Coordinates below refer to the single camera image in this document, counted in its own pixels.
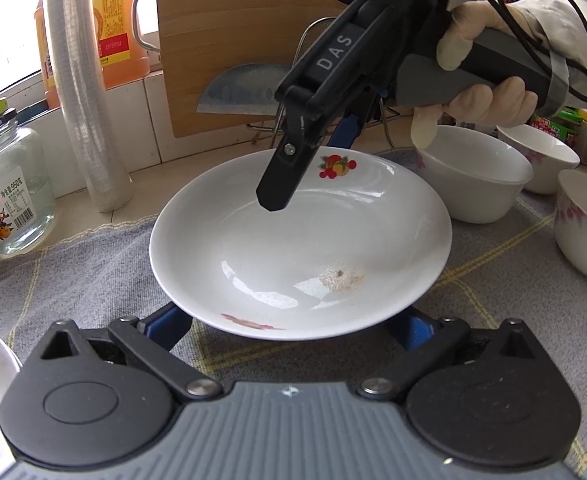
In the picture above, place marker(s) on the deep white plate fruit print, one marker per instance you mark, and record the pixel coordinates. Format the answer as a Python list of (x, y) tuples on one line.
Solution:
[(273, 260)]

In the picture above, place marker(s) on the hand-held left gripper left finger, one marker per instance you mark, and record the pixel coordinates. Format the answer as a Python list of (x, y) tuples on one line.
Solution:
[(168, 325)]

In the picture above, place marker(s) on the blue grey checked towel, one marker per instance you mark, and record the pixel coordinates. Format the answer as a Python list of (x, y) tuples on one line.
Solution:
[(73, 280)]

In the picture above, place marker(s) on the white bowl with pink flowers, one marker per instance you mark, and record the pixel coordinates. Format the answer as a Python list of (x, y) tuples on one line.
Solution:
[(581, 230), (543, 160)]

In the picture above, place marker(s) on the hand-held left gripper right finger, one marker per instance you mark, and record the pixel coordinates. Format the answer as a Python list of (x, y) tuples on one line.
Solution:
[(411, 332)]

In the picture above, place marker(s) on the green lidded jar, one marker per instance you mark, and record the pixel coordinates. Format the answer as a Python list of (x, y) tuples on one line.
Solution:
[(548, 122)]

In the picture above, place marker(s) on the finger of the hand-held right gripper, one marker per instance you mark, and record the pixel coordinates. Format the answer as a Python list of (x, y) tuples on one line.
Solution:
[(283, 170), (348, 132)]

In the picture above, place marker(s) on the bamboo cutting board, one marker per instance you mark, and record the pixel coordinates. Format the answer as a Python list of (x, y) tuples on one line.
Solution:
[(233, 15)]

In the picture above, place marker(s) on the clear cling film roll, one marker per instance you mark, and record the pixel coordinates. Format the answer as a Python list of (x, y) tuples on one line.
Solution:
[(88, 85)]

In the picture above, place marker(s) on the person's right forearm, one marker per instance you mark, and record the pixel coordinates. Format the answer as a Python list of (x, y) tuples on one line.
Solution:
[(573, 30)]

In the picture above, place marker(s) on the person's right hand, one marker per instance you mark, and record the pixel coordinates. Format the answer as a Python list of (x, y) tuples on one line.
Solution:
[(493, 105)]

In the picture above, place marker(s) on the large plain white bowl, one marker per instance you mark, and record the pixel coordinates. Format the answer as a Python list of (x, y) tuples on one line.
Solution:
[(473, 180)]

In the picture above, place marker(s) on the glass jar with yellow lid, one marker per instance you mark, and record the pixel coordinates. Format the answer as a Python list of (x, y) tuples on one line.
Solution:
[(13, 190)]

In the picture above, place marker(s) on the orange cooking oil bottle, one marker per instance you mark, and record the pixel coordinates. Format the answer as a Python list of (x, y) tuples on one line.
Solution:
[(121, 25)]

